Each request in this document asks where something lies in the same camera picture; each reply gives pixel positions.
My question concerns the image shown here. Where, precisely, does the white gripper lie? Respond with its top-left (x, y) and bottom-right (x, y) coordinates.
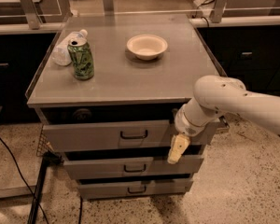
top-left (167, 98), bottom-right (221, 164)

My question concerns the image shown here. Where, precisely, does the grey top drawer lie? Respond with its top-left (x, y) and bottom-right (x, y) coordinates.
top-left (42, 118), bottom-right (221, 153)

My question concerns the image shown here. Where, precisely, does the grey drawer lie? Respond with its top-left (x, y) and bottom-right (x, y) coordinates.
top-left (64, 155), bottom-right (203, 180)
top-left (77, 176), bottom-right (193, 200)
top-left (42, 118), bottom-right (221, 153)

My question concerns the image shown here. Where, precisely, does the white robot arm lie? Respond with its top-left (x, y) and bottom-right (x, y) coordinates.
top-left (167, 76), bottom-right (280, 164)

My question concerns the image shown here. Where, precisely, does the grey bottom drawer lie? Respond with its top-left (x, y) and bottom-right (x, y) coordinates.
top-left (77, 176), bottom-right (193, 200)

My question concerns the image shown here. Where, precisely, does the grey metal drawer cabinet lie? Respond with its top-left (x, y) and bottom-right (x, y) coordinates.
top-left (26, 14), bottom-right (220, 199)

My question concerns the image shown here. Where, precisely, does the round can inside drawer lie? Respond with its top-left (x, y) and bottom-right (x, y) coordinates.
top-left (72, 108), bottom-right (92, 122)

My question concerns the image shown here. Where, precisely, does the grey middle drawer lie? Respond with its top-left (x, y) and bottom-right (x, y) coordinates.
top-left (64, 155), bottom-right (203, 180)

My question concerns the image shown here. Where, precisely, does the white round bowl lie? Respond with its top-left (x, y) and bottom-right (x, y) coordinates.
top-left (126, 35), bottom-right (168, 61)

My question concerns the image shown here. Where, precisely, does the dark background counter cabinet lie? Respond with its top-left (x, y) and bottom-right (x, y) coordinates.
top-left (0, 15), bottom-right (280, 123)

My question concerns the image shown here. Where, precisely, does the green soda can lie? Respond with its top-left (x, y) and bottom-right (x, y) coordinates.
top-left (67, 37), bottom-right (94, 80)

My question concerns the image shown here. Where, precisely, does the black metal stand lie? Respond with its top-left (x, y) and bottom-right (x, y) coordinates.
top-left (27, 151), bottom-right (62, 224)

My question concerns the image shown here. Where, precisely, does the clear plastic water bottle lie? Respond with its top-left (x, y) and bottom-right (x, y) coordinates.
top-left (51, 29), bottom-right (88, 66)

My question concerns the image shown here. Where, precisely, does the right metal bracket post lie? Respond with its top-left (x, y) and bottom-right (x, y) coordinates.
top-left (209, 0), bottom-right (227, 23)

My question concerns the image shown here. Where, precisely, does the metal bracket post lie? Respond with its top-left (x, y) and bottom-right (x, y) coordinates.
top-left (101, 0), bottom-right (116, 17)
top-left (209, 0), bottom-right (227, 23)
top-left (20, 0), bottom-right (40, 30)

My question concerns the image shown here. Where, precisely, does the wire mesh basket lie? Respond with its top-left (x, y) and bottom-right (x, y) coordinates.
top-left (36, 130), bottom-right (53, 157)

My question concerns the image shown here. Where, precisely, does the middle metal bracket post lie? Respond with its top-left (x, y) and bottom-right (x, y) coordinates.
top-left (101, 0), bottom-right (116, 17)

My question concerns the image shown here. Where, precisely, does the black floor cable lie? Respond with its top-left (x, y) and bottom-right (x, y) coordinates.
top-left (0, 130), bottom-right (50, 224)

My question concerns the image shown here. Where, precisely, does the left metal bracket post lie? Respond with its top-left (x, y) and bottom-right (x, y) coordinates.
top-left (20, 0), bottom-right (40, 30)

